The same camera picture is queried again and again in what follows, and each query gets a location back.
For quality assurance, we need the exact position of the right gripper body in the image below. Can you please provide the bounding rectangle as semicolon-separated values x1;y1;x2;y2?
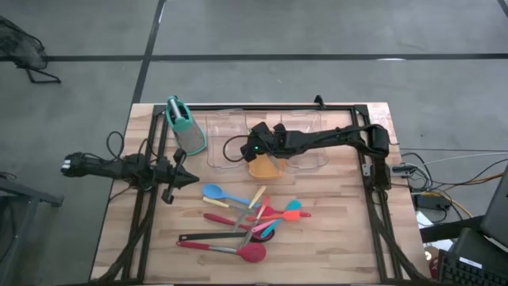
240;122;287;163

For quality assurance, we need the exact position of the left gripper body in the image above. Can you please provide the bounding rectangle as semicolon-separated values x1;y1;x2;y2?
153;148;187;206

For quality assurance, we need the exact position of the blue silicone spoon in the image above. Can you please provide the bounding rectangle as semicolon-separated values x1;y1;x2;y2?
202;183;263;208

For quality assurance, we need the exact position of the dark red silicone spoon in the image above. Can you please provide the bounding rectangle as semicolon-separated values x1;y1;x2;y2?
202;212;275;242

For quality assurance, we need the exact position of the cream-handled knife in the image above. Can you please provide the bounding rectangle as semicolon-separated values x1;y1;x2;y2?
232;185;267;234

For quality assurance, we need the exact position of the teal silicone spatula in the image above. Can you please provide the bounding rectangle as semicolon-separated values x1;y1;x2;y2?
260;199;302;239

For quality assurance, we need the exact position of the pink silicone spatula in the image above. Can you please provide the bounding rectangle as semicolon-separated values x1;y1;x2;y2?
252;217;285;234

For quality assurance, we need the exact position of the orange plastic bin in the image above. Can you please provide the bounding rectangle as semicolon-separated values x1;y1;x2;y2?
248;153;287;180

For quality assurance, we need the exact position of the clear plastic bin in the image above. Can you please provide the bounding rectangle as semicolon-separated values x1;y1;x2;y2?
279;110;330;170
205;109;250;170

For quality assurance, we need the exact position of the clear plastic bag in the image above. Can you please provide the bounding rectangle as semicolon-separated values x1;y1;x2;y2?
367;105;397;137

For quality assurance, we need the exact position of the grey metal stand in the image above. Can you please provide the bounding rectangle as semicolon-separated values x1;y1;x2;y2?
0;172;64;275

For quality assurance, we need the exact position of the black power brick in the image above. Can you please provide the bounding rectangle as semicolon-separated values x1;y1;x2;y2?
414;192;452;211

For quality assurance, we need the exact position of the black mesh chair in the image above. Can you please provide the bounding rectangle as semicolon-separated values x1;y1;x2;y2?
0;15;63;84

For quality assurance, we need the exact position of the black beam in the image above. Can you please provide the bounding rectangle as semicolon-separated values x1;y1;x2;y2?
418;216;486;244

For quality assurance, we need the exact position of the black keyboard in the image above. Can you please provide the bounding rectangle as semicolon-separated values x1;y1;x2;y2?
437;249;508;286

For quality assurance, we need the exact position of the dark laptop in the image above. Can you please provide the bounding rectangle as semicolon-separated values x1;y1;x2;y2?
479;166;508;248

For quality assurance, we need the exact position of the black aluminium frame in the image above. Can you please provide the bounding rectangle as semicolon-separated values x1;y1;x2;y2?
90;103;432;286

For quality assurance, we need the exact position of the steel box grater teal handle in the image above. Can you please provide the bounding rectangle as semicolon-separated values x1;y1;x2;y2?
165;95;208;157

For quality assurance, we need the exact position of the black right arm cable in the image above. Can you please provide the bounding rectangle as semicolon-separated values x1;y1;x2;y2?
222;133;252;163

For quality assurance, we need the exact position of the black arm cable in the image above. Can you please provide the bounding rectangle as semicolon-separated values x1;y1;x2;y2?
222;133;252;163
105;130;125;160

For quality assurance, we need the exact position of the black handled red spatula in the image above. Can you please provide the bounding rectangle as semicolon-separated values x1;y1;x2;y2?
178;226;276;243

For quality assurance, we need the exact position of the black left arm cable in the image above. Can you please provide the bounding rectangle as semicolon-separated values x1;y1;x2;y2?
105;130;125;160

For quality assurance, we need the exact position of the red slotted spoon steel handle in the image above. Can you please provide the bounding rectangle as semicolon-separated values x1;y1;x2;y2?
175;240;267;264

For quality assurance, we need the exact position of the yellow cable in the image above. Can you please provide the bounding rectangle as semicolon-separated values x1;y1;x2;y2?
420;191;474;218

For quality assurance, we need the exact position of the white cable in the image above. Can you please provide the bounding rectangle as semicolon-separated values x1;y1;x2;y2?
420;152;508;166

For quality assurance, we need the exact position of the orange cable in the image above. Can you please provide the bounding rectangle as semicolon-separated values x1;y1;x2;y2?
436;172;508;187

